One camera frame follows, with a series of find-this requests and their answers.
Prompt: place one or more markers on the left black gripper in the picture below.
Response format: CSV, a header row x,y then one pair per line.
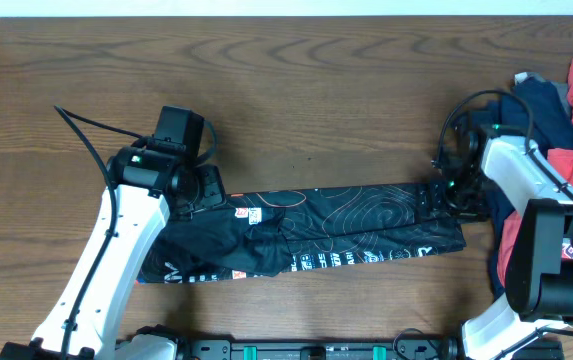
x,y
210,188

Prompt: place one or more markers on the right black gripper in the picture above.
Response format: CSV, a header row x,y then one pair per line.
x,y
431,197

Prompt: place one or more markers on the black orange-patterned jersey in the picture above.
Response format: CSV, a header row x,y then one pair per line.
x,y
269,233

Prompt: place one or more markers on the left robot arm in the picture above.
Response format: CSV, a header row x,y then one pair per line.
x,y
145,186

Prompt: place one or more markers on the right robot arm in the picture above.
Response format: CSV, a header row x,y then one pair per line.
x,y
538,297

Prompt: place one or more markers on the navy blue garment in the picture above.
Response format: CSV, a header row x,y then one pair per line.
x,y
552,129

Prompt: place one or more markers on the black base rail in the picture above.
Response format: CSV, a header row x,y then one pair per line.
x,y
411,347

